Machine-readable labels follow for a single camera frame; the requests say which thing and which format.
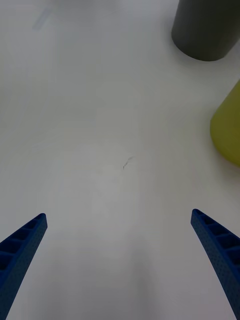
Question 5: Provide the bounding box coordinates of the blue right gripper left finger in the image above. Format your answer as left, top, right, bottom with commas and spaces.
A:
0, 212, 48, 320

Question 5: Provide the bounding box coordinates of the yellow-green waste bin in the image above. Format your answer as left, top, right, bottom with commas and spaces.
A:
209, 79, 240, 167

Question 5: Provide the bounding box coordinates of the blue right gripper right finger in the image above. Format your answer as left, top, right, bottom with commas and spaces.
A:
190, 208, 240, 320

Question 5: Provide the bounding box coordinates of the grey waste bin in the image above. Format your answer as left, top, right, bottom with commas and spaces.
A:
171, 0, 240, 62

